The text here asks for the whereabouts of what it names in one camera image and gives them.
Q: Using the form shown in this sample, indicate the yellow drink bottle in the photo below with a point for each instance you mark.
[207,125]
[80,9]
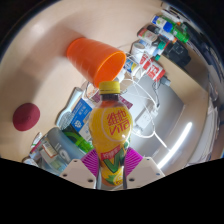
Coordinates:
[110,130]

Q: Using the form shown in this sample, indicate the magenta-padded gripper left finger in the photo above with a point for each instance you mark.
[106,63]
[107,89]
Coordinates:
[89,162]

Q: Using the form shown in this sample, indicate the grey shaker bottle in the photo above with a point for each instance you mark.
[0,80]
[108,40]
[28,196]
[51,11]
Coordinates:
[63,145]

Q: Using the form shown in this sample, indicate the white power strip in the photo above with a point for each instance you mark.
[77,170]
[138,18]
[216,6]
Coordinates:
[144,120]

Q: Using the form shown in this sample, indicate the orange plastic cup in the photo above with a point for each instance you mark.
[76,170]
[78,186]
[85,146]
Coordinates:
[90,56]

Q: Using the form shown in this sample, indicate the white light bar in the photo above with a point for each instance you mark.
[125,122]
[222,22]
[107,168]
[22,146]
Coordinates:
[176,143]

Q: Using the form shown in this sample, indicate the small green bottle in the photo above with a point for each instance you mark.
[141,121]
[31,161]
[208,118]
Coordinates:
[181,35]

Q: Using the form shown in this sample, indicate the black bag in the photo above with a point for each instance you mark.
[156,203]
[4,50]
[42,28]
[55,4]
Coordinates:
[178,53]

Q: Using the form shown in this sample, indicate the white bottle with blue cap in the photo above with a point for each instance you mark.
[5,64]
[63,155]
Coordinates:
[163,25]

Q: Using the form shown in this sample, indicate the red and white can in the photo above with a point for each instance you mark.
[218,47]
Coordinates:
[153,68]

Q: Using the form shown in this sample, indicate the magenta pouch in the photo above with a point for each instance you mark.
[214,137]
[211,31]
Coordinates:
[128,103]

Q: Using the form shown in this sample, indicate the dark bottle with red label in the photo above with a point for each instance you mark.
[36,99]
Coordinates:
[148,34]

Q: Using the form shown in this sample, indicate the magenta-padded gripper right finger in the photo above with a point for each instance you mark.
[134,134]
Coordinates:
[135,162]

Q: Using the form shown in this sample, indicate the flat round red coaster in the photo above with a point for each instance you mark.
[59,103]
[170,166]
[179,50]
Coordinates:
[26,116]

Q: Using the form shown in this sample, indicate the blue and white box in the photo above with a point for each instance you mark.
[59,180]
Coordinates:
[80,115]

